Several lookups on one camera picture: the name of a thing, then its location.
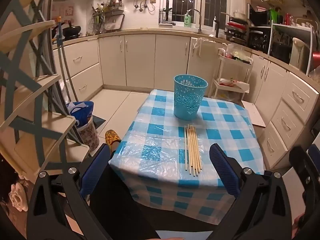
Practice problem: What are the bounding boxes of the black countertop oven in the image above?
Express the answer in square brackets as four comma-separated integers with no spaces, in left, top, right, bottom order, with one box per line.
[249,29,272,51]

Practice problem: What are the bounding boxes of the person's bare ankle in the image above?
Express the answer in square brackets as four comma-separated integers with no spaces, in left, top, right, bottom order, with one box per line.
[110,141,122,155]

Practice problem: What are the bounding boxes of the white step stool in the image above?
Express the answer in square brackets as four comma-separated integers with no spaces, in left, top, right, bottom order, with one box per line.
[241,100,267,128]

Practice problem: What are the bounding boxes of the folding wooden shelf rack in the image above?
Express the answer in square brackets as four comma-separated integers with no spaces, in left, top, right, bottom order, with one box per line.
[0,0,91,180]

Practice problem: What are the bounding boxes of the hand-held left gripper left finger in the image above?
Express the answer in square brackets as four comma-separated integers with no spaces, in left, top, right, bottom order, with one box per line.
[26,144,112,240]

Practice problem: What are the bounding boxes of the water heater hoses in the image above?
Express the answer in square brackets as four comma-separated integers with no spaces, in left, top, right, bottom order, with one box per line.
[132,0,157,13]

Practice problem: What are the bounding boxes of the barred kitchen window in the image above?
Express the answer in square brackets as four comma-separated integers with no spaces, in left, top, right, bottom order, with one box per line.
[164,0,227,27]

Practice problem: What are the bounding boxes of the person's black pants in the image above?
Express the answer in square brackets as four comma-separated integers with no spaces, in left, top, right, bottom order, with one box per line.
[89,165,213,240]

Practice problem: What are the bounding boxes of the dark floor mat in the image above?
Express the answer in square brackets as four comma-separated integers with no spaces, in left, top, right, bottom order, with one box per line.
[93,117,107,131]

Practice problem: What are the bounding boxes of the wall utensil rack with bottles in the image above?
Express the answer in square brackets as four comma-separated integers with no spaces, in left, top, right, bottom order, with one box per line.
[90,0,125,35]

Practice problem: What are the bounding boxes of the white thermos pot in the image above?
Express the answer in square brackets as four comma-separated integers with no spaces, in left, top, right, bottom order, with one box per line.
[290,37,313,73]

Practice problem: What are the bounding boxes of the red white plastic bag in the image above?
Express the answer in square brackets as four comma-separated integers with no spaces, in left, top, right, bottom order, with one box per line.
[219,78,249,87]

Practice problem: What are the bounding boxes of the cream flower-shaped object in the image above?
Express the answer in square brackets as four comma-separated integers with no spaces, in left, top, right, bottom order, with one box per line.
[8,182,28,212]

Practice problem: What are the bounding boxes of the black microwave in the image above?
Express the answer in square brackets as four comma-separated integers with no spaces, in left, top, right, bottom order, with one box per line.
[250,9,272,27]

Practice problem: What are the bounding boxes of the rack of stacked pans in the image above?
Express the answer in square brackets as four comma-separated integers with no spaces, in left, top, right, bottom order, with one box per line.
[224,11,250,46]

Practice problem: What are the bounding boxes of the white appliance shelf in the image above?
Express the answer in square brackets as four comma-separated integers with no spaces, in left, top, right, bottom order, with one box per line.
[269,20,316,73]

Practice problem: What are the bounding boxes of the black wok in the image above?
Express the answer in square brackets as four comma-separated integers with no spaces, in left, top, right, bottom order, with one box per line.
[62,25,82,38]

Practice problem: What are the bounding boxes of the clear crinkled plastic bag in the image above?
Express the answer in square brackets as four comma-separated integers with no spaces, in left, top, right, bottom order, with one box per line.
[309,66,320,81]

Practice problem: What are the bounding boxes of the plastic bag on cabinet handle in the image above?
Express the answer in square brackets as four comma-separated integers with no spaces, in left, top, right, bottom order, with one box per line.
[192,37,209,56]

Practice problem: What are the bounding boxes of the white rolling cart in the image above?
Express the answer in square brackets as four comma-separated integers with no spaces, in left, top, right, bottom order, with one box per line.
[209,47,253,101]

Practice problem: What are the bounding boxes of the black windowsill rack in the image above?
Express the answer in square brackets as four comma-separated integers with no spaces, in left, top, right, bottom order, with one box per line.
[159,7,176,27]

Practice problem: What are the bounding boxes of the blue perforated plastic bucket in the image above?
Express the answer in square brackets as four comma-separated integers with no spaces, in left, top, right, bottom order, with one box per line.
[174,74,209,120]

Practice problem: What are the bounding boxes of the yellow patterned slipper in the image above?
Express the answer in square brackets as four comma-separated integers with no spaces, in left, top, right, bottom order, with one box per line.
[104,129,122,147]

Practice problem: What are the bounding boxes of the bundle of wooden chopsticks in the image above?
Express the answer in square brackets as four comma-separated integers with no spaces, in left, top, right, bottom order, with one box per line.
[184,124,202,177]

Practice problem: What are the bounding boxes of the blue white checked tablecloth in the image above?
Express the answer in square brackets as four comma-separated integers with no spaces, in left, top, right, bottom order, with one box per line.
[109,89,267,218]

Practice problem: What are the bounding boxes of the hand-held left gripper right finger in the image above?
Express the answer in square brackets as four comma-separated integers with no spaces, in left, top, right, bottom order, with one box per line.
[209,143,294,240]

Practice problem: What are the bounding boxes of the clear plastic table cover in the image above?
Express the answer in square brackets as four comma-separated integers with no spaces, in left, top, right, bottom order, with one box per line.
[110,89,265,188]

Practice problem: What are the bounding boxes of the red wall decals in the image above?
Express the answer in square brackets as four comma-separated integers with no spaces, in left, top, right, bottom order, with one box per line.
[51,3,75,21]

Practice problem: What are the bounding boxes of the blue shopping bag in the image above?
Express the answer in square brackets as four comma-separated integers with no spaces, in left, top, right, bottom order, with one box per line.
[67,101,95,128]

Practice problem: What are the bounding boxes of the red pot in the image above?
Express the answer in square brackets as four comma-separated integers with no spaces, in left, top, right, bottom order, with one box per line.
[312,52,320,73]

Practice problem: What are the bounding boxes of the plastic bags of food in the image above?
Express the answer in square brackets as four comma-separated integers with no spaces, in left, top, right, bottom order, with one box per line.
[222,43,252,62]

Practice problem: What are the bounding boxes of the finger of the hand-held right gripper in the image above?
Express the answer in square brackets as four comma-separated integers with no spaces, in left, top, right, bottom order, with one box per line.
[289,145,313,181]
[308,144,320,160]

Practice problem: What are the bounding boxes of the floral patterned bin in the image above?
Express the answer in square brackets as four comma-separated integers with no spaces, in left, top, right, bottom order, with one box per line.
[76,116,100,152]

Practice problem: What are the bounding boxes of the chrome kitchen faucet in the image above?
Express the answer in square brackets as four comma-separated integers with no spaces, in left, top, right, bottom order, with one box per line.
[187,8,203,33]

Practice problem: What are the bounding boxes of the white lower kitchen cabinets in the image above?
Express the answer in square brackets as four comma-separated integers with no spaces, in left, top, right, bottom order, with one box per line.
[52,29,320,171]

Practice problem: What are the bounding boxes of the light blue cloth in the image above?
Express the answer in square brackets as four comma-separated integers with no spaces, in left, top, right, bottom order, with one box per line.
[156,230,212,240]

